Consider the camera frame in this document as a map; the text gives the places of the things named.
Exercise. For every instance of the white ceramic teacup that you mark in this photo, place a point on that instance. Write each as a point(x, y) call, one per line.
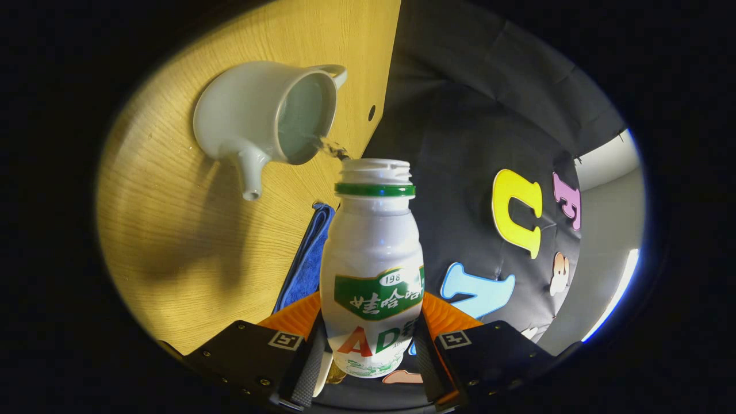
point(241, 109)

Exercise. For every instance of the white water bottle green label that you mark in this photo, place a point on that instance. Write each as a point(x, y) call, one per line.
point(371, 241)

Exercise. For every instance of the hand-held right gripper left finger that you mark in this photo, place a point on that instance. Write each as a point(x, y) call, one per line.
point(310, 374)

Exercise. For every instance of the blue folded towel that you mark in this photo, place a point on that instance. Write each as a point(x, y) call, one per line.
point(305, 264)

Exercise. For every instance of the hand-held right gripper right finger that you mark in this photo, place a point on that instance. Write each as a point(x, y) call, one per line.
point(425, 368)

